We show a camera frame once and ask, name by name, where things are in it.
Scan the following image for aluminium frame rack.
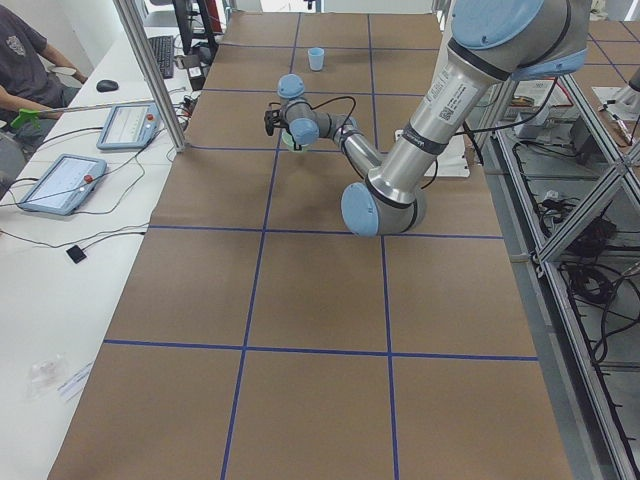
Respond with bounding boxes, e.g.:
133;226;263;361
492;0;640;480

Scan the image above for near teach pendant tablet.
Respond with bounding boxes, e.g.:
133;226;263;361
17;154;107;216

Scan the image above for clear plastic bag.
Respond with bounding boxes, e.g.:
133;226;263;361
26;354;67;400

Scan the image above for seated person grey shirt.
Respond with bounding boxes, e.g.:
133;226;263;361
1;7;87;123

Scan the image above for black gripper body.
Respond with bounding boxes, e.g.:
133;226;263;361
263;103;289;136

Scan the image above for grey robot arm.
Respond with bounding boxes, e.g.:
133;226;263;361
264;0;591;237

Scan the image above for grey computer mouse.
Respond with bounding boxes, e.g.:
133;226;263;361
96;79;119;93

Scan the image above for teach pendant tablet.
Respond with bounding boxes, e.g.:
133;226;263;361
17;154;107;216
96;102;161;151

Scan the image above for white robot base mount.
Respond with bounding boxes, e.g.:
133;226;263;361
393;128;474;179

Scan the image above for far teach pendant tablet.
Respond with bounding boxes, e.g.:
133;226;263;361
96;102;161;151

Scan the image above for green handled tool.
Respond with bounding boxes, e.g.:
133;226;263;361
10;99;153;129

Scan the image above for mint green bowl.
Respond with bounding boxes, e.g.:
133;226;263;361
281;130;308;153

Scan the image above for aluminium frame upright left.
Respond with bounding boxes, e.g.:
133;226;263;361
113;0;186;153

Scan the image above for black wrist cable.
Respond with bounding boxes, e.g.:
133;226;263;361
267;95;358;131

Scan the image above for black keyboard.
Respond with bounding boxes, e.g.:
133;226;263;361
148;35;174;79

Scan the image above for light blue plastic cup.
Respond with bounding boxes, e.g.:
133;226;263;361
307;47;325;72

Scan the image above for small black square pad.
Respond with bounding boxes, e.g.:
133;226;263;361
66;245;87;264

